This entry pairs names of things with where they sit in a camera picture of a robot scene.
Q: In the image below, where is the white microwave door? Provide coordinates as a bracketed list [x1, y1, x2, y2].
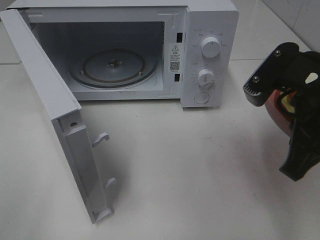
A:
[0, 9, 116, 224]

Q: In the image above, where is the white warning label sticker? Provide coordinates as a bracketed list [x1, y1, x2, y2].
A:
[168, 43, 183, 73]

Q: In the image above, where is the sandwich with lettuce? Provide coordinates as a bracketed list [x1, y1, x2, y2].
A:
[281, 92, 296, 114]

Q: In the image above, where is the pink round plate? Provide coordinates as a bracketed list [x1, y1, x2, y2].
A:
[264, 90, 293, 137]

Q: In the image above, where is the lower white timer knob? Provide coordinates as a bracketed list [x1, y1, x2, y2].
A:
[197, 68, 216, 87]

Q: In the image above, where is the black camera cable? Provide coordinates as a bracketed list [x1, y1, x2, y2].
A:
[276, 86, 301, 116]

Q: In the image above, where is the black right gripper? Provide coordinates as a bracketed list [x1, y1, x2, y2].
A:
[275, 51, 320, 181]

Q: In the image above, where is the upper white power knob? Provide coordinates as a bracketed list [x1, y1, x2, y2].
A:
[200, 36, 221, 58]

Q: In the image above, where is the white microwave oven body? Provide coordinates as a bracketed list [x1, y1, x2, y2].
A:
[6, 0, 239, 108]

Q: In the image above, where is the round white door button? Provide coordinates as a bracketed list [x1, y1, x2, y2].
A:
[194, 92, 210, 104]

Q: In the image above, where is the glass microwave turntable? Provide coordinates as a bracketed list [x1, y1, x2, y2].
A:
[69, 48, 159, 89]

